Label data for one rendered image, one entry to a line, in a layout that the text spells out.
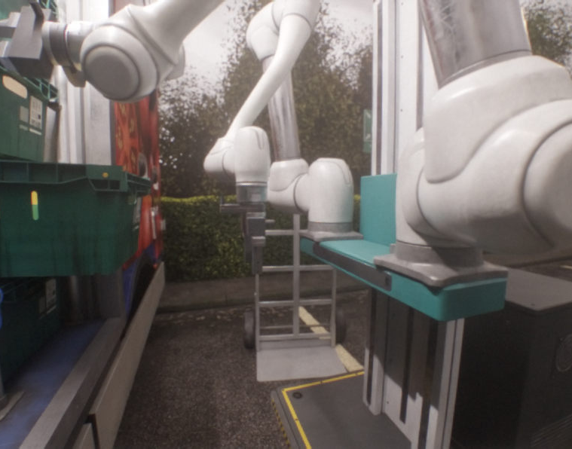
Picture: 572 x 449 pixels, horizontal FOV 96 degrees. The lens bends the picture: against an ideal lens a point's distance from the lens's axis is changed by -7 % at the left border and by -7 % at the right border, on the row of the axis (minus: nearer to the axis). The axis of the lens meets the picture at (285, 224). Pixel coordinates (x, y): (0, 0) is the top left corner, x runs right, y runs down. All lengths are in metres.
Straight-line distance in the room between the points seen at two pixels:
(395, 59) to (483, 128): 0.74
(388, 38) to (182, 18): 0.69
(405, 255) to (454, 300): 0.11
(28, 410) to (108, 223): 0.43
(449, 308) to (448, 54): 0.36
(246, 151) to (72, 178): 0.40
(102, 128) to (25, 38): 0.51
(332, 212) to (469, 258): 0.48
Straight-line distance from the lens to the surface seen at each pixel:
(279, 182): 1.05
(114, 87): 0.48
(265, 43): 1.14
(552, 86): 0.37
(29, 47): 0.72
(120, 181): 0.70
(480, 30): 0.40
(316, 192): 0.92
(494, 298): 0.60
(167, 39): 0.52
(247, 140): 0.77
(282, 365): 1.98
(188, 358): 2.15
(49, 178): 0.77
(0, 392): 0.88
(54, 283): 1.14
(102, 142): 1.17
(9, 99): 1.00
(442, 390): 0.89
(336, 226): 0.92
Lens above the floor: 1.09
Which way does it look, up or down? 6 degrees down
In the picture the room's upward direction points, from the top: straight up
